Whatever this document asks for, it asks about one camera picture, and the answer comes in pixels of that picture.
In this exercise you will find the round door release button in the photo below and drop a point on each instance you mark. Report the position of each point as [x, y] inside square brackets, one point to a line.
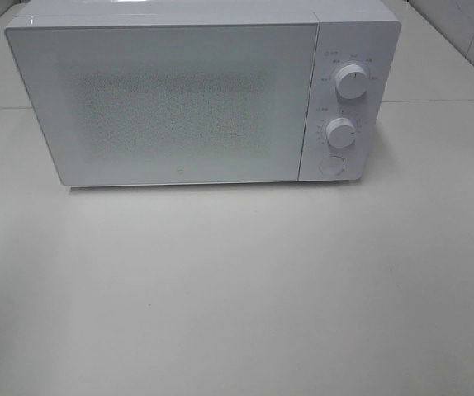
[332, 166]

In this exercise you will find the white microwave door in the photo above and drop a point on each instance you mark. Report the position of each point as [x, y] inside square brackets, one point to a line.
[127, 106]

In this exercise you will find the white microwave oven body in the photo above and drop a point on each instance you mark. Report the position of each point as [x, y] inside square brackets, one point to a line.
[364, 32]

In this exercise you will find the white round knob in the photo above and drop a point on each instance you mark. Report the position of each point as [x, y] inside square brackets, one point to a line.
[340, 133]
[351, 80]

